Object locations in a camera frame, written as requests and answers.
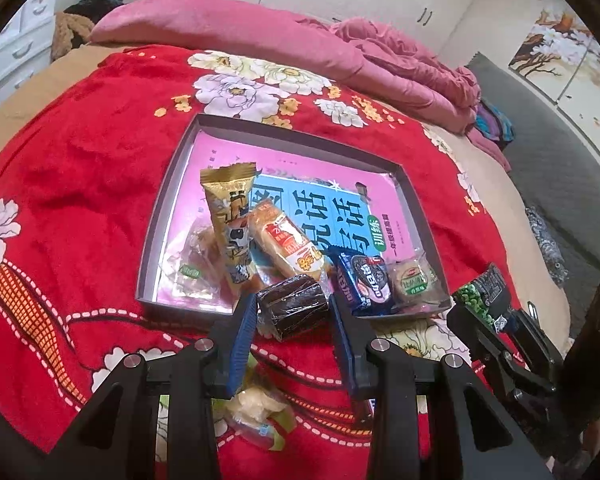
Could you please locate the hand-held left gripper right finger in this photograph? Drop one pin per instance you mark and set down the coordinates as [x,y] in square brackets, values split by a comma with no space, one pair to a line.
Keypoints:
[347,350]

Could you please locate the blue cookie packet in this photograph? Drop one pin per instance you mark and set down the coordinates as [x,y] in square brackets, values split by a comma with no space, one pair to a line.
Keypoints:
[362,285]

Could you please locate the green pea snack packet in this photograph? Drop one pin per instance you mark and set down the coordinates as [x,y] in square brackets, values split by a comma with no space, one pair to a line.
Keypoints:
[475,300]

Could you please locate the pink book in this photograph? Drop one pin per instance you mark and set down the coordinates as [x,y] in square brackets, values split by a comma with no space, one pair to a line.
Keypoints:
[280,155]

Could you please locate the grey patterned cloth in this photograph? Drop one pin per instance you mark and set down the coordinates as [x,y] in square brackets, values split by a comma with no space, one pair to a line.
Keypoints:
[545,245]

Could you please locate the grey shallow box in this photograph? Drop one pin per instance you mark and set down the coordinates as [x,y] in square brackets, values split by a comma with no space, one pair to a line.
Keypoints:
[165,220]

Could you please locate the flower wall painting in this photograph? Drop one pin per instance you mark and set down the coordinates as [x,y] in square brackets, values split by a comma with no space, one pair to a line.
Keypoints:
[555,50]

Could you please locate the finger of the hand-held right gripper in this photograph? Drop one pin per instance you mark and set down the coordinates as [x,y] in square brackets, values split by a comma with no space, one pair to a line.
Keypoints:
[480,335]
[535,330]

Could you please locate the brown fuzzy blanket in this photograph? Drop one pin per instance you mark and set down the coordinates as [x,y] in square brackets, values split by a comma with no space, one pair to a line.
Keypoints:
[70,30]

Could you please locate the tan bed sheet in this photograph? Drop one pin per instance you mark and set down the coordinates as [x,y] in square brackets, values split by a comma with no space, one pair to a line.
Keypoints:
[505,200]

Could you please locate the grey quilted headboard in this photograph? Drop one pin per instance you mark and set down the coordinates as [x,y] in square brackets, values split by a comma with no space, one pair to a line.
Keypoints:
[555,150]

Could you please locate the gold brown snack packet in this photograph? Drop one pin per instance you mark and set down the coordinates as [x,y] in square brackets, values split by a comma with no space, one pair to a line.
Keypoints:
[230,220]

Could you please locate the orange biscuit packet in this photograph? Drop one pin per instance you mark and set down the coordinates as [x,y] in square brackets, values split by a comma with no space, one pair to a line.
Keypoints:
[285,240]

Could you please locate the pink quilt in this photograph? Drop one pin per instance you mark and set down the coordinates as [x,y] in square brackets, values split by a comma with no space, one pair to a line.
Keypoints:
[205,25]

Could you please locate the colourful cloth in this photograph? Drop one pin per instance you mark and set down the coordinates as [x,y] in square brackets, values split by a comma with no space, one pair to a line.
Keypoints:
[495,122]

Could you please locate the red floral blanket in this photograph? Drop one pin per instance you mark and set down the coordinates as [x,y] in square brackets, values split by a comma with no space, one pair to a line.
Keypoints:
[80,185]

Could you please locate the yellowish clear snack packet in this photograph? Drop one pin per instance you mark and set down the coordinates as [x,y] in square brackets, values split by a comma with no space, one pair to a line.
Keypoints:
[255,405]

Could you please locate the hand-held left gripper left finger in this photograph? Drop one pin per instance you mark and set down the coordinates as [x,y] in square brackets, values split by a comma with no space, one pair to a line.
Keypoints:
[242,345]

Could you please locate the dark brownie packet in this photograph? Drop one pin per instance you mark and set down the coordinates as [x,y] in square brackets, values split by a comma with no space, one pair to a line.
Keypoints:
[292,305]

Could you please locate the white drawer cabinet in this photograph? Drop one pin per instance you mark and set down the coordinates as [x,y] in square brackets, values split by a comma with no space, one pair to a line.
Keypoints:
[20,35]

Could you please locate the round cake clear packet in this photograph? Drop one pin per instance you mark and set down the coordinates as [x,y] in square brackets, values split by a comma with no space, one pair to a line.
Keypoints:
[410,280]

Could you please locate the clear packet of red candy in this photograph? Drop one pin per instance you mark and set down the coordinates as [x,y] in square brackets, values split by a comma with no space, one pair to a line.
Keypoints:
[200,255]

